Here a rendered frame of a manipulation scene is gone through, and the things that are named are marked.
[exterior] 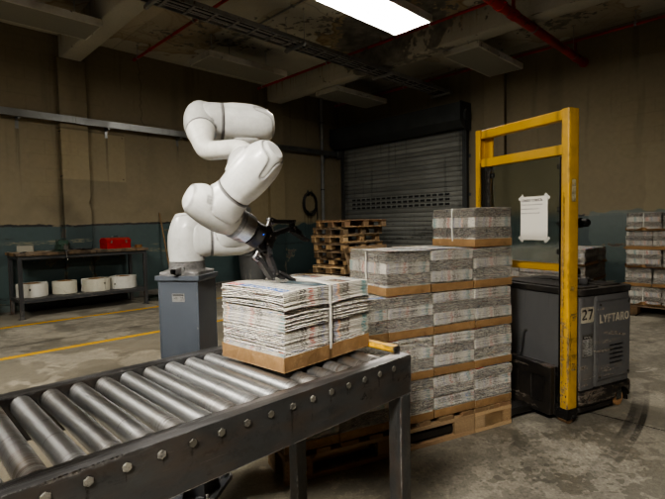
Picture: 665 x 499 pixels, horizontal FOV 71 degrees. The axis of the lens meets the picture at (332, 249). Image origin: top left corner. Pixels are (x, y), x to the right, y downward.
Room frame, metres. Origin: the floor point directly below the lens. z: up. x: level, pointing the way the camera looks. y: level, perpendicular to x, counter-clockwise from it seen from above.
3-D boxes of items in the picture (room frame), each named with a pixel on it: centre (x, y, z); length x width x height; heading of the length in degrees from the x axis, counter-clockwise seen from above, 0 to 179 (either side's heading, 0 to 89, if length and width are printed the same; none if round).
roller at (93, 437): (1.02, 0.57, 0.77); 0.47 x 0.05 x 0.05; 45
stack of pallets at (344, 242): (9.32, -0.34, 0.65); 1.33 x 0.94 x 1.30; 139
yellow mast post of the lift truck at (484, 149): (3.35, -1.09, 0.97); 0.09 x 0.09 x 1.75; 26
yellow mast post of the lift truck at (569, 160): (2.76, -1.38, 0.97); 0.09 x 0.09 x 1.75; 26
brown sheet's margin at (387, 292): (2.59, -0.31, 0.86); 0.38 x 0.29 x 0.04; 28
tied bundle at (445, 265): (2.73, -0.58, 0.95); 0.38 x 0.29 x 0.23; 25
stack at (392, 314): (2.53, -0.19, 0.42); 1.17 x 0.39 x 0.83; 116
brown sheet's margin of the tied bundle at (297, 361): (1.40, 0.19, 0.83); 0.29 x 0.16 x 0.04; 48
